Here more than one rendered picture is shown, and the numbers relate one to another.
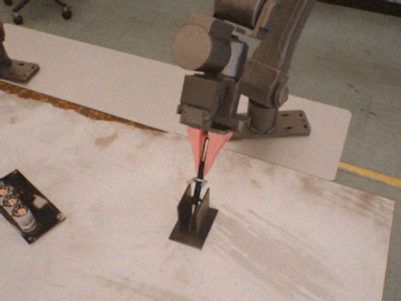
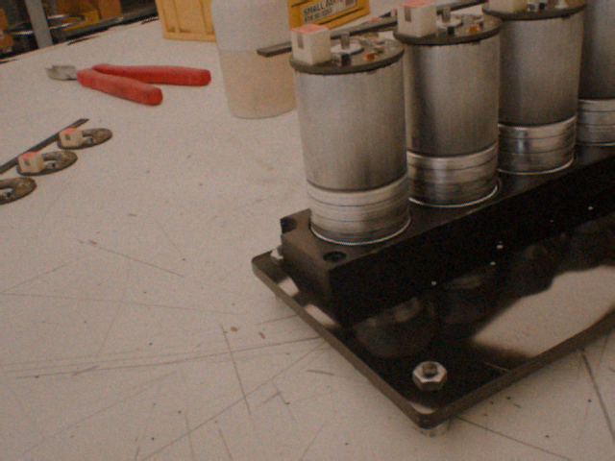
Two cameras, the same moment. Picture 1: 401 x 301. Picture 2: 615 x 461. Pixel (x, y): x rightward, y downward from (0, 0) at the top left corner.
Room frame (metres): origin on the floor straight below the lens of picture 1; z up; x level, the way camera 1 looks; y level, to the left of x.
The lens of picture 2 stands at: (0.40, 0.14, 0.85)
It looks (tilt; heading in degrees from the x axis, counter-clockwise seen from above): 28 degrees down; 111
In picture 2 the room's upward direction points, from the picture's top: 7 degrees counter-clockwise
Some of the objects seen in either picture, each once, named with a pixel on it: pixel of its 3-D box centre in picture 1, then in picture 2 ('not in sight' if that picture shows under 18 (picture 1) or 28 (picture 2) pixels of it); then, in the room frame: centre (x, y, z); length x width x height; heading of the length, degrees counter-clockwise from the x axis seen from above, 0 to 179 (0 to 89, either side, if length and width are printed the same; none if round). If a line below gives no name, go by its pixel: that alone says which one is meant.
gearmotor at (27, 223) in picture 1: (25, 219); (355, 156); (0.36, 0.28, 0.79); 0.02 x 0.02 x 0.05
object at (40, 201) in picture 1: (23, 204); (575, 227); (0.41, 0.31, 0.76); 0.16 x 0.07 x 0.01; 48
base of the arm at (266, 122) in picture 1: (261, 111); not in sight; (0.62, -0.12, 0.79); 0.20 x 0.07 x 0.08; 95
